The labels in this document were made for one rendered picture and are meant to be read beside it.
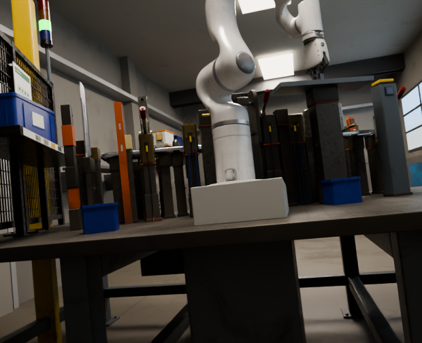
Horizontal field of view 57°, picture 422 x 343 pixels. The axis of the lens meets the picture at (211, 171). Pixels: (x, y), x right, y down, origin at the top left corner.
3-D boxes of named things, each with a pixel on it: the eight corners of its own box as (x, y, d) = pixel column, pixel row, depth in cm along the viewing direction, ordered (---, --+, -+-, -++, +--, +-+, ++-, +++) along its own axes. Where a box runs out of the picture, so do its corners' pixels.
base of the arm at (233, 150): (261, 180, 108) (253, 116, 111) (197, 188, 114) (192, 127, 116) (272, 185, 126) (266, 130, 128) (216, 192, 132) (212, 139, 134)
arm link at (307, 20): (295, 38, 156) (312, 28, 148) (291, 6, 157) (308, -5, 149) (310, 41, 160) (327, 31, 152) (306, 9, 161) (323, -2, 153)
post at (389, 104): (400, 194, 157) (386, 88, 159) (412, 194, 149) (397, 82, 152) (383, 197, 156) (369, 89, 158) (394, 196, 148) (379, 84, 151)
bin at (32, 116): (58, 145, 148) (55, 112, 149) (18, 133, 118) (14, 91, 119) (15, 150, 149) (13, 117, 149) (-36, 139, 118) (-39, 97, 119)
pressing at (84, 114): (91, 159, 178) (85, 87, 180) (86, 156, 167) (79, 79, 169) (90, 159, 178) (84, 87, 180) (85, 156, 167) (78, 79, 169)
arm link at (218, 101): (226, 122, 114) (218, 46, 118) (194, 137, 129) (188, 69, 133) (257, 125, 121) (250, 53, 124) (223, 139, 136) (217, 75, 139)
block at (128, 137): (139, 222, 162) (131, 135, 164) (139, 222, 158) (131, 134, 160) (131, 222, 161) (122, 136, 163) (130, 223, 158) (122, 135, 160)
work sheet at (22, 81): (35, 139, 190) (30, 77, 191) (18, 131, 167) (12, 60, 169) (30, 139, 189) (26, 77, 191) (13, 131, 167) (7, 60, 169)
